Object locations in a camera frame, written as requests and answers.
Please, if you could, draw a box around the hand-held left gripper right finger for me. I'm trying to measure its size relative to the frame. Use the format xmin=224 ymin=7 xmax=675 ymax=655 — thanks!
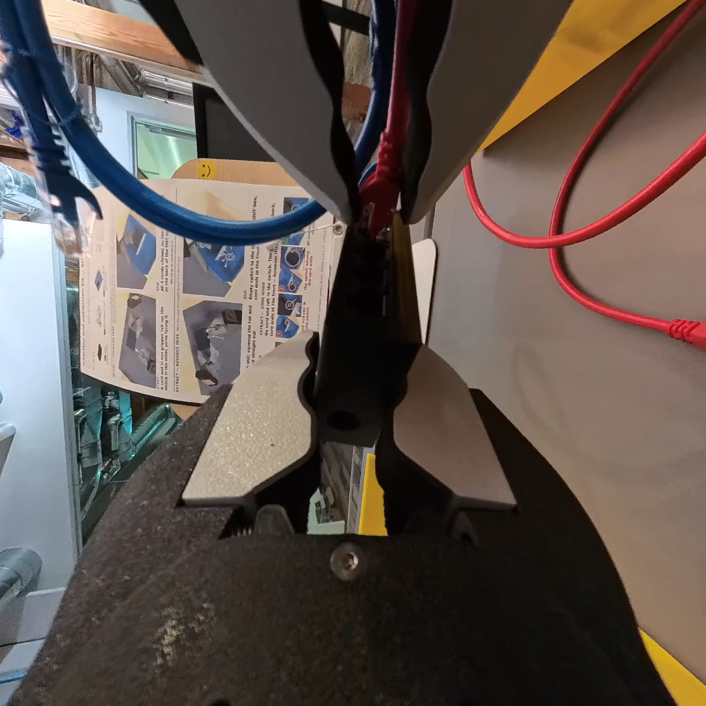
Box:
xmin=377 ymin=343 xmax=517 ymax=536

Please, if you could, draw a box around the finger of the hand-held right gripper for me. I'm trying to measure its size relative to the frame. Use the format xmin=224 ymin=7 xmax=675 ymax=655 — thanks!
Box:
xmin=399 ymin=0 xmax=575 ymax=225
xmin=175 ymin=0 xmax=363 ymax=225

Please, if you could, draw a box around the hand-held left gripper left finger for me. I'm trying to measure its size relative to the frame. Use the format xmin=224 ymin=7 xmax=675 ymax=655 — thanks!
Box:
xmin=181 ymin=331 xmax=322 ymax=535

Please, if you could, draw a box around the yellow plastic bin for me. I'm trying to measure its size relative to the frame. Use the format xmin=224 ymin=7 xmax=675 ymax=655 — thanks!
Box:
xmin=479 ymin=0 xmax=687 ymax=151
xmin=357 ymin=453 xmax=706 ymax=706

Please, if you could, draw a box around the black ethernet switch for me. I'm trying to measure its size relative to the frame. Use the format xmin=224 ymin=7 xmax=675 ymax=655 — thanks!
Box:
xmin=314 ymin=210 xmax=424 ymax=449

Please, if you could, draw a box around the blue ethernet cable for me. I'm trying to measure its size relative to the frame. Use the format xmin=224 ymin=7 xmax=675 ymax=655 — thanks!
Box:
xmin=0 ymin=0 xmax=399 ymax=256

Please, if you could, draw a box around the red ethernet cable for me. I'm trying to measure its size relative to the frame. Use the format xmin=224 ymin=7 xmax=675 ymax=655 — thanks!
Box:
xmin=356 ymin=0 xmax=706 ymax=351

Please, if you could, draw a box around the black flat monitor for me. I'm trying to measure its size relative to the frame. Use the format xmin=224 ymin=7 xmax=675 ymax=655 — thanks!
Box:
xmin=192 ymin=83 xmax=279 ymax=163

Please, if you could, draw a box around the instruction poster on wooden board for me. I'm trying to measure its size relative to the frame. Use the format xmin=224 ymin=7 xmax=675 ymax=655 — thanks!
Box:
xmin=77 ymin=159 xmax=346 ymax=420

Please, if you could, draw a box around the wooden support post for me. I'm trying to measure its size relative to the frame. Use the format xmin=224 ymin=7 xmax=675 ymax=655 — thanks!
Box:
xmin=41 ymin=0 xmax=206 ymax=74

